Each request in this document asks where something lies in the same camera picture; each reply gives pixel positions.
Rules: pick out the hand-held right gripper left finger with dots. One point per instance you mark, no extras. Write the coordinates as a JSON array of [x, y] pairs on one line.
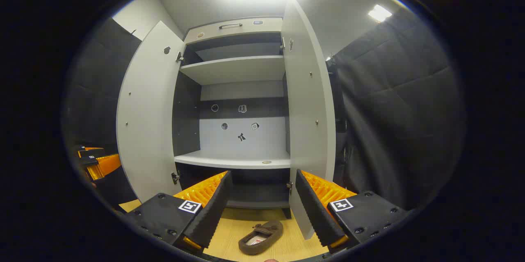
[[211, 213]]

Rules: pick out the brown fuzzy shoe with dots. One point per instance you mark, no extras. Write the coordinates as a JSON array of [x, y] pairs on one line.
[[264, 233]]

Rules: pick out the small ceiling light panel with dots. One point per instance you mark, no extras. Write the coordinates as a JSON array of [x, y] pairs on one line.
[[380, 13]]

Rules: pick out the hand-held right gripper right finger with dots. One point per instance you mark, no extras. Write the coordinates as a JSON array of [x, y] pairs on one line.
[[313, 208]]

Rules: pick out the grey cabinet door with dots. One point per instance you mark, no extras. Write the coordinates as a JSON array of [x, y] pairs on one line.
[[149, 122], [307, 110]]

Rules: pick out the grey shoe cabinet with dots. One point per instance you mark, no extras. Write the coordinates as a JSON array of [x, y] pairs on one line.
[[242, 69]]

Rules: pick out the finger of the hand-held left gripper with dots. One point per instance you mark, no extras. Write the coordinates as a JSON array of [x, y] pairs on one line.
[[108, 165], [95, 152]]

